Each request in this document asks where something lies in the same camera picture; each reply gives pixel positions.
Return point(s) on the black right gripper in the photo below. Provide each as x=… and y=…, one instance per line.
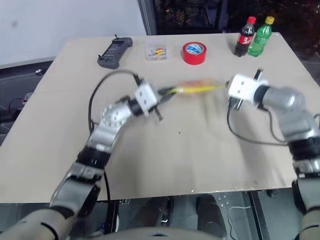
x=236, y=103

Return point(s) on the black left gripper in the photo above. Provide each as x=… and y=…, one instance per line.
x=161, y=96

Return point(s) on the clear yellow-zip plastic bag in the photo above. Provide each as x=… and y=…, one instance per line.
x=200, y=88

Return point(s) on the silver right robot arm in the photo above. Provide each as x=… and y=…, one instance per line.
x=295, y=112

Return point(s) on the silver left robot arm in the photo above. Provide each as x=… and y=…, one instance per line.
x=107, y=130

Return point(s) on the red tape roll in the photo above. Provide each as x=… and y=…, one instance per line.
x=194, y=57

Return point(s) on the clear box of small parts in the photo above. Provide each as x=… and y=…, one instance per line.
x=156, y=53

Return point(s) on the red-capped cola bottle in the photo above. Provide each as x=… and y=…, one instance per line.
x=243, y=41

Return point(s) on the yellow-capped green soda bottle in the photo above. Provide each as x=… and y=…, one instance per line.
x=258, y=42

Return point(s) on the grey handheld remote controller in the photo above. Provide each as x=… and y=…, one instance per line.
x=113, y=53

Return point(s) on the grey window pillar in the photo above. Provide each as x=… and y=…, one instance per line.
x=147, y=17

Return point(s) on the small black white floor object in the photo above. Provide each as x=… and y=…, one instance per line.
x=38, y=71

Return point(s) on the black table leg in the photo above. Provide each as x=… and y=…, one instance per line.
x=257, y=215

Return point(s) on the grey orange floor device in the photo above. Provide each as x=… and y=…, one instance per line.
x=28, y=97

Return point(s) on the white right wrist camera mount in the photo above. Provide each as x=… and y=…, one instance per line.
x=243, y=87

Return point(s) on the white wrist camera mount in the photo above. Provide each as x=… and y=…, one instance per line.
x=146, y=98
x=243, y=87

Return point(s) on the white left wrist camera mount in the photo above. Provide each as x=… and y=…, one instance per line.
x=146, y=98

